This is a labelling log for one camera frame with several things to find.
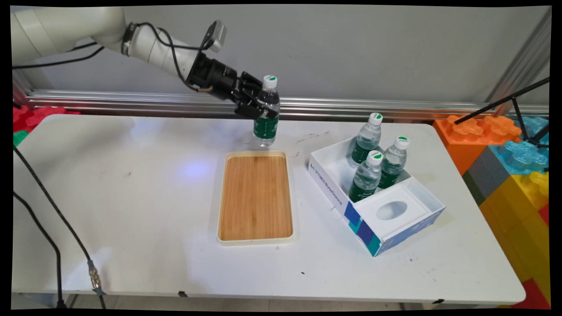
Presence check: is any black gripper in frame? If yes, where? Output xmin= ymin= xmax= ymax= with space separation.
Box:
xmin=187 ymin=52 xmax=279 ymax=120

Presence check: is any water bottle green label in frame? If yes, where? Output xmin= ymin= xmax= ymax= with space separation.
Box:
xmin=253 ymin=75 xmax=281 ymax=148
xmin=378 ymin=136 xmax=410 ymax=190
xmin=350 ymin=113 xmax=384 ymax=170
xmin=348 ymin=150 xmax=384 ymax=203

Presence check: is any bamboo tray cream rim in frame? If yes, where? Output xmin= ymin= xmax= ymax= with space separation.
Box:
xmin=216 ymin=151 xmax=295 ymax=245

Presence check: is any white blue cardboard box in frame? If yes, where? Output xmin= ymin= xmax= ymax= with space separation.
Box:
xmin=307 ymin=138 xmax=446 ymax=258

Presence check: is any red studded building block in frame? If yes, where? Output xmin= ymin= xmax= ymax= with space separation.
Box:
xmin=13 ymin=105 xmax=82 ymax=133

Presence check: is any orange giant building block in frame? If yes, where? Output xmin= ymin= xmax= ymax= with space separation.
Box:
xmin=432 ymin=115 xmax=522 ymax=175

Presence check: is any grey giant building block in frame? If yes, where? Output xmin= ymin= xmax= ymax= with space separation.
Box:
xmin=462 ymin=146 xmax=511 ymax=206

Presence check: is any black tripod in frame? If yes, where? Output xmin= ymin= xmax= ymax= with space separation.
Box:
xmin=454 ymin=77 xmax=551 ymax=148

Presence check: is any blue giant building block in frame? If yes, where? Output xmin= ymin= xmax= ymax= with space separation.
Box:
xmin=488 ymin=116 xmax=550 ymax=176

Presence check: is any yellow giant building block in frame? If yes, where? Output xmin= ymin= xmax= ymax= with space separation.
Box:
xmin=479 ymin=170 xmax=551 ymax=304

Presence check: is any red giant building block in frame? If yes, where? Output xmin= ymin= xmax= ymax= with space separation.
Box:
xmin=512 ymin=278 xmax=551 ymax=309

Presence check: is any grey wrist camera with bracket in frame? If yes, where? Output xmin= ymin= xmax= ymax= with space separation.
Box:
xmin=202 ymin=20 xmax=228 ymax=53

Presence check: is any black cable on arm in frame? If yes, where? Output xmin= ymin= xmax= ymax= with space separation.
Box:
xmin=12 ymin=22 xmax=216 ymax=93

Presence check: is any horizontal aluminium frame rail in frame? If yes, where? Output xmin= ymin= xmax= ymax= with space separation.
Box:
xmin=24 ymin=90 xmax=550 ymax=122

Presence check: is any black cable with metal connector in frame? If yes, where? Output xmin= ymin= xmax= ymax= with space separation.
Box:
xmin=13 ymin=146 xmax=107 ymax=309

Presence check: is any plain black cable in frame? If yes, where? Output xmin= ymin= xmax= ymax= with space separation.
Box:
xmin=13 ymin=191 xmax=67 ymax=309

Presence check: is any slanted aluminium frame post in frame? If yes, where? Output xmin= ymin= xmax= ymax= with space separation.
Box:
xmin=485 ymin=9 xmax=552 ymax=106

